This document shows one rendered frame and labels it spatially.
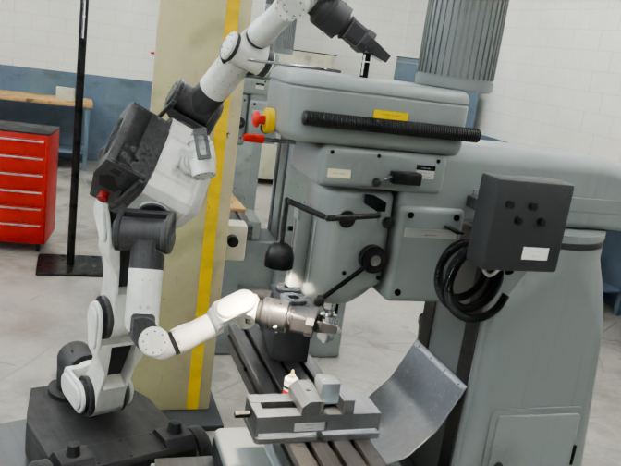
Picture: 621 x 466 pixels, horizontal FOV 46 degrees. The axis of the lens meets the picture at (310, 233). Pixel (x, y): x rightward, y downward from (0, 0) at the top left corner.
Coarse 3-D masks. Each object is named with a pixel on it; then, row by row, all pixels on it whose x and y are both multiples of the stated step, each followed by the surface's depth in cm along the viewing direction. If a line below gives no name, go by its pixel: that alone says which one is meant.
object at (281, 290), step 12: (276, 288) 244; (288, 288) 243; (300, 300) 233; (264, 336) 249; (276, 336) 232; (288, 336) 233; (300, 336) 233; (276, 348) 233; (288, 348) 234; (300, 348) 234; (276, 360) 234; (288, 360) 235; (300, 360) 236
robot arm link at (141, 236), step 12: (120, 228) 188; (132, 228) 189; (144, 228) 189; (156, 228) 189; (120, 240) 189; (132, 240) 189; (144, 240) 189; (156, 240) 189; (132, 252) 189; (144, 252) 188; (156, 252) 189; (132, 264) 189; (144, 264) 188; (156, 264) 189
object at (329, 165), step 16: (304, 144) 183; (320, 144) 173; (304, 160) 182; (320, 160) 171; (336, 160) 172; (352, 160) 173; (368, 160) 174; (384, 160) 175; (400, 160) 177; (416, 160) 178; (432, 160) 179; (320, 176) 172; (336, 176) 173; (352, 176) 174; (368, 176) 175; (384, 176) 176; (432, 176) 180; (432, 192) 182
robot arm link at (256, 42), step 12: (264, 12) 184; (252, 24) 187; (264, 24) 184; (276, 24) 182; (252, 36) 188; (264, 36) 186; (276, 36) 188; (240, 48) 189; (252, 48) 190; (264, 48) 193; (240, 60) 190; (252, 72) 195; (264, 72) 194
